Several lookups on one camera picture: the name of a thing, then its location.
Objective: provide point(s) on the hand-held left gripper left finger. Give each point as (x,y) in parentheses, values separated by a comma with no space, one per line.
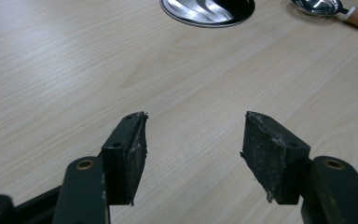
(122,161)

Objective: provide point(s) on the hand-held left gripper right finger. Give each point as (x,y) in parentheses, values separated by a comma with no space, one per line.
(268,161)

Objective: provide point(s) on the shiny steel plate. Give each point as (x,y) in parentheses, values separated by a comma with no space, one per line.
(207,11)

